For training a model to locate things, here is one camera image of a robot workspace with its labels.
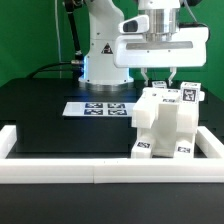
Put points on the white marker sheet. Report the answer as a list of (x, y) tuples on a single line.
[(98, 109)]

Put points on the white U-shaped fence frame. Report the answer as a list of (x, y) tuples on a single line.
[(24, 171)]

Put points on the white chair back frame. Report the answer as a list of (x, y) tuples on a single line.
[(162, 108)]

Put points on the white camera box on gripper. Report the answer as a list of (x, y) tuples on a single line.
[(135, 25)]

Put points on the black camera pole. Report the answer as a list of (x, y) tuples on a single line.
[(70, 7)]

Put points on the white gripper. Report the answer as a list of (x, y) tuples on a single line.
[(187, 48)]

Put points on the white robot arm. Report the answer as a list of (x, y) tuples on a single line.
[(153, 39)]

